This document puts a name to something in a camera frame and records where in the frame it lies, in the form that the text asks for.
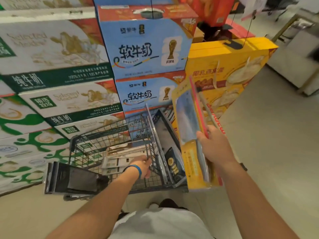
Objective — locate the stack of dark green cartons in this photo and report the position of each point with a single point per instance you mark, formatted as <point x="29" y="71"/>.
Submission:
<point x="49" y="47"/>

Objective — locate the person's left hand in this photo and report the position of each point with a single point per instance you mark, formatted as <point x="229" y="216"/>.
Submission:
<point x="143" y="164"/>

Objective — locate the person's right forearm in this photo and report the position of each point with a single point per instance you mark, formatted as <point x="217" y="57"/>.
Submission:
<point x="249" y="204"/>

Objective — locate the white shirt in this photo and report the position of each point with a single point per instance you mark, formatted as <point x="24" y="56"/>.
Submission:
<point x="159" y="226"/>

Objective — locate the white hanging sign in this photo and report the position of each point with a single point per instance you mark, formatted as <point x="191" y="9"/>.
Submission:
<point x="254" y="7"/>

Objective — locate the black shorts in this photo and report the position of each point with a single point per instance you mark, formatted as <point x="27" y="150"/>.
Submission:
<point x="169" y="204"/>

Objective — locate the white left shoe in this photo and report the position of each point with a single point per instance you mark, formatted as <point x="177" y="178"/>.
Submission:
<point x="153" y="206"/>

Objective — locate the yellow packaged cleaver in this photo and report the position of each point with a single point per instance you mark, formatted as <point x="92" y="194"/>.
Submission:
<point x="192" y="159"/>

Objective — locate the pile of white knife packets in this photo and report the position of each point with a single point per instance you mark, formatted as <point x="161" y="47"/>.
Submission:
<point x="117" y="159"/>

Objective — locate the black cleaver packets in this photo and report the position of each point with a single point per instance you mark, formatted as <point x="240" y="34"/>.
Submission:
<point x="74" y="179"/>
<point x="172" y="161"/>

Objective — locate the white display table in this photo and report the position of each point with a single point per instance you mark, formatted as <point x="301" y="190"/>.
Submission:
<point x="291" y="54"/>

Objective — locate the stack of light blue cartons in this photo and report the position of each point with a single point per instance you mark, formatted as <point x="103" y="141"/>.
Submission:
<point x="139" y="42"/>

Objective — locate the red carton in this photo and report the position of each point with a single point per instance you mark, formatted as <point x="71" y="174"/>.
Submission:
<point x="211" y="9"/>

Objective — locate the stack of yellow cartons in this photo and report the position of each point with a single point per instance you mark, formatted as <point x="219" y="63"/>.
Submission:
<point x="224" y="64"/>

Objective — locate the person's right hand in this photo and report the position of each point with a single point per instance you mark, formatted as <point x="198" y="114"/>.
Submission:
<point x="216" y="149"/>

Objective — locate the blue wristband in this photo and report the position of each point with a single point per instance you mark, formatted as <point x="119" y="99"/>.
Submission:
<point x="137" y="169"/>

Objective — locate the person's left forearm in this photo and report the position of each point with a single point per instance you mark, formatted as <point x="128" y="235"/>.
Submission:
<point x="99" y="209"/>

